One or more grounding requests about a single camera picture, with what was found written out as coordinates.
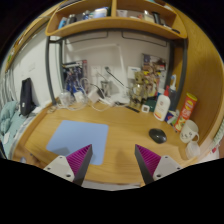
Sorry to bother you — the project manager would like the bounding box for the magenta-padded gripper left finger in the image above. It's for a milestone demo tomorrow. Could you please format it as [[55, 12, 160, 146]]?
[[43, 143, 93, 187]]

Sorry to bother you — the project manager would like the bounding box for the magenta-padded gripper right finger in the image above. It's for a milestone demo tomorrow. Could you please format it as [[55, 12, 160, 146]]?
[[134, 143, 183, 185]]

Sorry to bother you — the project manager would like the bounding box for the black computer mouse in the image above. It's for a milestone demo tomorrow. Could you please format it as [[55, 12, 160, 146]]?
[[148, 128, 168, 145]]

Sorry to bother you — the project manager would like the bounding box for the light blue mouse pad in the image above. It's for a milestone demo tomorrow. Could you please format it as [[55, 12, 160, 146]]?
[[45, 119, 110, 166]]

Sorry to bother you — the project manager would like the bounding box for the clear plastic cup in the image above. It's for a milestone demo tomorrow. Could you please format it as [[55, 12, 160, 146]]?
[[185, 140, 202, 160]]

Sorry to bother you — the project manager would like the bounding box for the white printed mug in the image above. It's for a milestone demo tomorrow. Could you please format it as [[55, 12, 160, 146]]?
[[179, 119, 200, 144]]

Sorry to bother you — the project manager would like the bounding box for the small blue box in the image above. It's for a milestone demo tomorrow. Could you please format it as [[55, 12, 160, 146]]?
[[164, 110, 179, 126]]

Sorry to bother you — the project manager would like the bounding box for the orange chips can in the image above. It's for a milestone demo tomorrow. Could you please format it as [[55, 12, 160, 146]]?
[[173, 92, 198, 133]]

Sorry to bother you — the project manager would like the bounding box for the white red-capped pump bottle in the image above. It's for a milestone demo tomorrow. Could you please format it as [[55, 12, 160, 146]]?
[[153, 85, 172, 122]]

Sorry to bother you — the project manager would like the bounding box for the small white cube clock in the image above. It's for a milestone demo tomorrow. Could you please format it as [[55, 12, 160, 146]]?
[[140, 104, 151, 114]]

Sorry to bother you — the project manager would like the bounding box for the dark green container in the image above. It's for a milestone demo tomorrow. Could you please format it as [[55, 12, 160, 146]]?
[[146, 99, 158, 113]]

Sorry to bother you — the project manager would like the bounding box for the teal bedding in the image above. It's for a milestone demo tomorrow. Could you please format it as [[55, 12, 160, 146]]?
[[0, 100, 21, 151]]

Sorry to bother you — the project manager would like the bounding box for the clear plastic box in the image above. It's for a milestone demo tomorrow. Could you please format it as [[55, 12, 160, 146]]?
[[59, 90, 73, 108]]

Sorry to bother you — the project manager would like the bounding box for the blue spray bottle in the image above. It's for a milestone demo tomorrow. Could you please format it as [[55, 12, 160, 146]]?
[[168, 74, 179, 113]]

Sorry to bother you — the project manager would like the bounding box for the white charger block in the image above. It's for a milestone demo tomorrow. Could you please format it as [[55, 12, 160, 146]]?
[[87, 88, 101, 104], [73, 91, 84, 103]]

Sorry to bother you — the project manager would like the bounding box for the white power strip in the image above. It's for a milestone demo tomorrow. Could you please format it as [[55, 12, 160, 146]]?
[[98, 97, 116, 107]]

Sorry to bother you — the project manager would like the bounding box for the metal cup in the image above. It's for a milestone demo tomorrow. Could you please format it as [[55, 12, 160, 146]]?
[[99, 79, 111, 98]]

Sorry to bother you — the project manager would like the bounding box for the blue robot model box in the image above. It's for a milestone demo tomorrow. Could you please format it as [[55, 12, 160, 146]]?
[[61, 59, 88, 96]]

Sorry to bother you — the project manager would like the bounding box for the wooden shelf unit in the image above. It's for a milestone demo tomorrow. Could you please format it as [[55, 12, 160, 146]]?
[[44, 0, 188, 40]]

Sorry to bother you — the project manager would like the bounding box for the wall picture collage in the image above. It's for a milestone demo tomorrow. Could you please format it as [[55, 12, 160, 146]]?
[[142, 53, 168, 89]]

